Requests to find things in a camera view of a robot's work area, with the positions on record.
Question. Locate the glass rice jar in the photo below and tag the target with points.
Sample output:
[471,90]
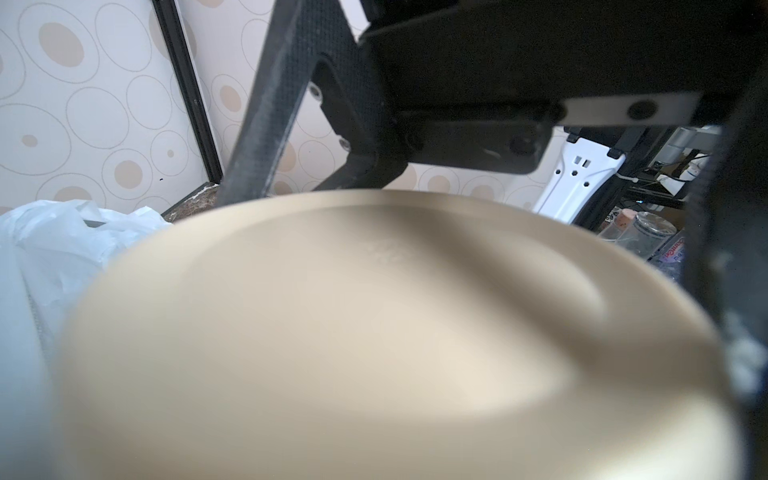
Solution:
[396,348]

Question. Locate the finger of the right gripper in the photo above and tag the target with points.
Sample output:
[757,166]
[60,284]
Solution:
[308,42]

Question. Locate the beige jar lid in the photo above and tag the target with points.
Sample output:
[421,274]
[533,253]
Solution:
[396,348]

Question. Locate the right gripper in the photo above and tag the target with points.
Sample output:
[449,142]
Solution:
[482,84]

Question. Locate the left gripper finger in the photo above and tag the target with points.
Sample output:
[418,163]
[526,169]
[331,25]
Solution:
[726,259]

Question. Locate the white plastic bin liner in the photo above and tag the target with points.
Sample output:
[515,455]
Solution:
[51,251]

